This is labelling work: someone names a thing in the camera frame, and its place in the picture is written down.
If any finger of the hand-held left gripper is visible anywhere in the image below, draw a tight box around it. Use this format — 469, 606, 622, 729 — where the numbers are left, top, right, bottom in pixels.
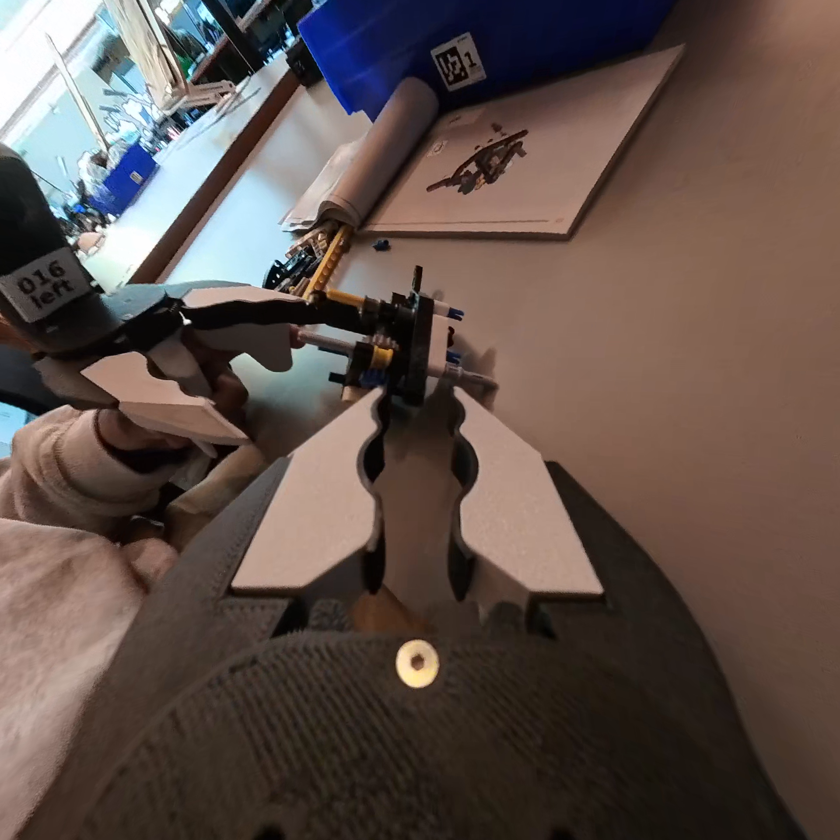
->
184, 282, 370, 330
153, 325, 295, 399

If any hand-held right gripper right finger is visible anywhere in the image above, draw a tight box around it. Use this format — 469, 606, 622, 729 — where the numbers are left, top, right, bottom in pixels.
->
449, 387, 606, 609

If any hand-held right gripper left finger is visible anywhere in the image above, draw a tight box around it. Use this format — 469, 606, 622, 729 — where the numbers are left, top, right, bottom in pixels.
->
233, 387, 396, 596

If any black yellow lego assembly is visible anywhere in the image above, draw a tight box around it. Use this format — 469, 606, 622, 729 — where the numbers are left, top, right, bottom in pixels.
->
295, 264, 501, 409

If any person's left forearm grey sleeve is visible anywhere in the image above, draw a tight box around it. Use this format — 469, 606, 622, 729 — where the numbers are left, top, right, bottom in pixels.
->
0, 402, 221, 552

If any pile of loose lego pieces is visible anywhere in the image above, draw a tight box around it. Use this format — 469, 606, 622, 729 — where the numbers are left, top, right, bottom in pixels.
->
262, 222, 353, 298

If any open lego instruction booklet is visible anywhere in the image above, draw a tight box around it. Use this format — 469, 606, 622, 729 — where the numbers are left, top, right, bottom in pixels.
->
279, 42, 687, 241

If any person's left hand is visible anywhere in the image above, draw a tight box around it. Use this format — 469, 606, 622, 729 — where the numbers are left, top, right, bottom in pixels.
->
98, 364, 254, 471

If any small blue bin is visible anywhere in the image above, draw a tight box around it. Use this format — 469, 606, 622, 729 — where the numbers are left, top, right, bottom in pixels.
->
92, 141, 160, 217

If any wooden board on white stand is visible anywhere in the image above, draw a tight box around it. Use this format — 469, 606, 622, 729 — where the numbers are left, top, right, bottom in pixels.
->
101, 0, 238, 111

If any small black box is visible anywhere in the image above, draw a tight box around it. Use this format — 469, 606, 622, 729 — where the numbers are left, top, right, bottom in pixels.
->
287, 38, 324, 88

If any person's grey sweatshirt torso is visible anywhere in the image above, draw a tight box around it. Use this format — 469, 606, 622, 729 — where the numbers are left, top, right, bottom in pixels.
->
0, 518, 181, 840

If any large blue plastic bin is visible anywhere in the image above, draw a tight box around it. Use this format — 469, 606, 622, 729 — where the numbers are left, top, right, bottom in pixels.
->
297, 0, 678, 124

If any black steel post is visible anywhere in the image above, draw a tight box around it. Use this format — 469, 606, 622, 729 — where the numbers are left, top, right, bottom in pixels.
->
199, 0, 278, 67

